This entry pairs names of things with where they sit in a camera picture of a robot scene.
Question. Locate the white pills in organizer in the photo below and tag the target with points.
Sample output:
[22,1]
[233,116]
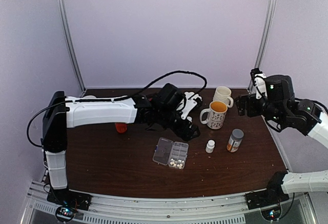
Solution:
[177,164]

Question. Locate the orange pill bottle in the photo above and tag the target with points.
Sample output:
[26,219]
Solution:
[121,127]

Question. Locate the amber bottle grey cap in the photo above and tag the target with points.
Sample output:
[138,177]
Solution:
[235,140]

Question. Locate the right aluminium frame post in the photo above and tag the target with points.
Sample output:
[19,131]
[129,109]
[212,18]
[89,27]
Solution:
[269,17]

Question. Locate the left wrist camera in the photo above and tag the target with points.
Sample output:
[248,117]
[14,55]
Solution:
[190,101]

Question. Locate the floral mug yellow inside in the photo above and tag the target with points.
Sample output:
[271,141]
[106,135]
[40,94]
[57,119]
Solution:
[214,115]

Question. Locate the clear plastic pill organizer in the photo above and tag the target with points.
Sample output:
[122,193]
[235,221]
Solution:
[167,149]

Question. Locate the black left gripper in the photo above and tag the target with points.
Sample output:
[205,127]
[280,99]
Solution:
[188,136]

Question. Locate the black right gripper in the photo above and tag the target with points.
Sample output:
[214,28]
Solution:
[249,98]

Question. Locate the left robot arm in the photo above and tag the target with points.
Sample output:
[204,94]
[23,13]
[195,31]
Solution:
[168,108]

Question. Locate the plain white ceramic bowl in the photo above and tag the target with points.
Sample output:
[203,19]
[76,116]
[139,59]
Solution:
[89,97]

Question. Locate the cream textured mug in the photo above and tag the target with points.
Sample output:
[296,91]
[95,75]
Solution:
[223,94]

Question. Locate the left aluminium frame post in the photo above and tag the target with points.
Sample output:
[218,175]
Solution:
[69,43]

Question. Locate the aluminium frame post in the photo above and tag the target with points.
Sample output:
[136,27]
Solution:
[269,17]
[69,43]

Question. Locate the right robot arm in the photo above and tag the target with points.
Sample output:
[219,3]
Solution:
[275,101]

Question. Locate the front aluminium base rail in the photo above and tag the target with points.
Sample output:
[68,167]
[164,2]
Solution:
[113,209]

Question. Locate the small white pill bottle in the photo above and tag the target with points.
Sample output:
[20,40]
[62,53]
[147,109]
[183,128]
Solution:
[210,146]

